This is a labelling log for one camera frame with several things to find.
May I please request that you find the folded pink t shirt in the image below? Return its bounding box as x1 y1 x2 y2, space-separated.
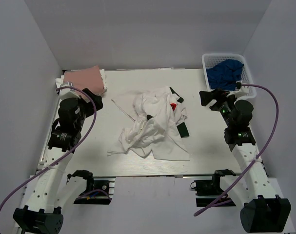
63 66 106 95

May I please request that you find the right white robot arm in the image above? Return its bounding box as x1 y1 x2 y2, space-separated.
194 89 291 233

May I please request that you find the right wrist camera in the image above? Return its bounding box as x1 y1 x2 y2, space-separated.
229 81 249 98

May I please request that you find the white green sleeved t shirt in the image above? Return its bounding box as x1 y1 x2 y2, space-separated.
107 86 190 161

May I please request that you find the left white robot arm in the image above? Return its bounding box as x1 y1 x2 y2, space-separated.
13 88 103 234

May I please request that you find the folded white patterned t shirt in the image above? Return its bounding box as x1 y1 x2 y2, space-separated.
55 69 107 92

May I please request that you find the blue t shirt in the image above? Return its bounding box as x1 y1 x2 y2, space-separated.
206 59 244 91

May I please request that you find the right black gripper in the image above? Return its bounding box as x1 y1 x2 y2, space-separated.
199 88 241 128

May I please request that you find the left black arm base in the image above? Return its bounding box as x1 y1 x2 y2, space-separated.
67 170 114 205

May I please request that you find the white red print t shirt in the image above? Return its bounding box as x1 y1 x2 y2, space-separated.
170 103 178 112

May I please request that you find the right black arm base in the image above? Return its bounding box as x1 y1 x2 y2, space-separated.
190 169 236 207

